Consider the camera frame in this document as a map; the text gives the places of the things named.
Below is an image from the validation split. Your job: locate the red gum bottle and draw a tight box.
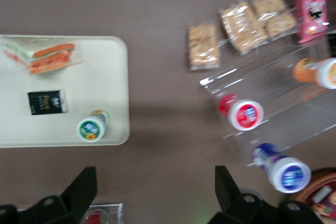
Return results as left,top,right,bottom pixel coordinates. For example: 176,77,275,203
217,93,264,132

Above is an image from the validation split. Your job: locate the wrapped triangle sandwich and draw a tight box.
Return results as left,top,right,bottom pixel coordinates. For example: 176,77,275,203
1,39,84,76

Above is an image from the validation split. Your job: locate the blue gum bottle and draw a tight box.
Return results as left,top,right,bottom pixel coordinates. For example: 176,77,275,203
251,142,312,194

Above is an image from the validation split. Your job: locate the orange gum bottle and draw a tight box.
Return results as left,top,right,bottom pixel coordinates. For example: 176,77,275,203
292,57,336,90

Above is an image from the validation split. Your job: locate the clear acrylic bottle rack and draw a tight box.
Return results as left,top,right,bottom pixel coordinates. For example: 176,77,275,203
87,202,124,224

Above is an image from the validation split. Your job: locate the small black box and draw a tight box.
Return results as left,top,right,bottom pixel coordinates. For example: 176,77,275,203
27,89,70,116

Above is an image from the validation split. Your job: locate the clear cracker packet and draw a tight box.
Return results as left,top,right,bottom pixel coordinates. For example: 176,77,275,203
250,0,298,41
217,1,270,55
187,23,221,72

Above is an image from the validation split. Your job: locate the pink snack packet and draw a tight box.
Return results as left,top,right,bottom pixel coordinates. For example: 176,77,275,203
293,0,330,45

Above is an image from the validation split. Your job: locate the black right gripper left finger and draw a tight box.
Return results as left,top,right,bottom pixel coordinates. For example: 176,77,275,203
18,166,98,224

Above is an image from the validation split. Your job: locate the cream plastic tray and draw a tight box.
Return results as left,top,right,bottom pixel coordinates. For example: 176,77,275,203
0,34,131,149

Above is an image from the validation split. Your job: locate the red cola bottle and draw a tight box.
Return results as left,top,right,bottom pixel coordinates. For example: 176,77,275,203
89,208,108,224

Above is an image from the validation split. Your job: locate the round brown wicker basket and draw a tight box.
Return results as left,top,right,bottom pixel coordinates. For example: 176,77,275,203
293,167,336,224

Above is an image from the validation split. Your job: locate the green gum bottle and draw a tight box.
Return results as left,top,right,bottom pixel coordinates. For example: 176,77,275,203
76,109,111,144

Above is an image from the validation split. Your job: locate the red cookie box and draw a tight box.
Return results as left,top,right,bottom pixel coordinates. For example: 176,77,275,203
310,184,336,215

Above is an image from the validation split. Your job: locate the clear acrylic stepped stand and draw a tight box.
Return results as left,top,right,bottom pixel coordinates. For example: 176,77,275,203
198,34,336,168

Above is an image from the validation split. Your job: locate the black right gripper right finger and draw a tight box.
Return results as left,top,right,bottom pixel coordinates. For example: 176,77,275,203
209,165,279,224

